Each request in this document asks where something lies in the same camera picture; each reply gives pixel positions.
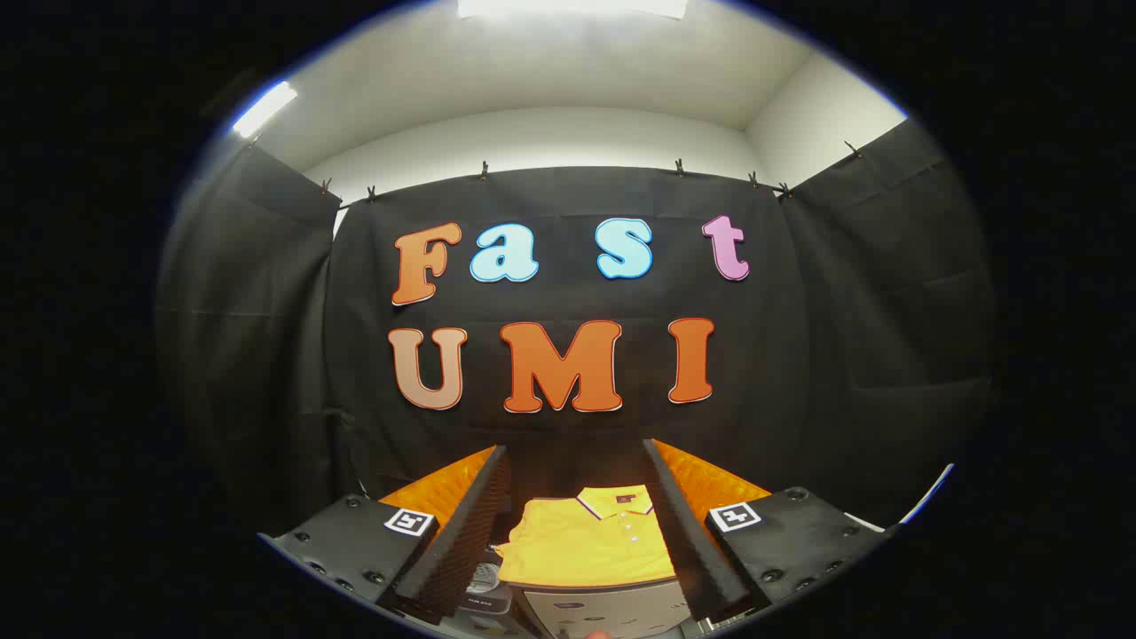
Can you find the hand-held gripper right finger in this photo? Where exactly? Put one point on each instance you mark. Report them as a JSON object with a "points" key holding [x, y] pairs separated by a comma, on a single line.
{"points": [[683, 541]]}

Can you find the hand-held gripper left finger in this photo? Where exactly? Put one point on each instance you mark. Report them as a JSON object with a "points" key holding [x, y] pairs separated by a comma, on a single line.
{"points": [[470, 532]]}

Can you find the grey washing machine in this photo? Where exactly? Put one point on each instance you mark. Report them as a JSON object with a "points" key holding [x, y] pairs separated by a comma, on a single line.
{"points": [[486, 602]]}

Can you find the yellow polo shirt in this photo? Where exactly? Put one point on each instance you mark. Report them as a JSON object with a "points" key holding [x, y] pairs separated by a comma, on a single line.
{"points": [[586, 541]]}

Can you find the ceiling light panel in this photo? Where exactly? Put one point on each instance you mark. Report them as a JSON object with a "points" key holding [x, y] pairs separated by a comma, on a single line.
{"points": [[264, 108]]}

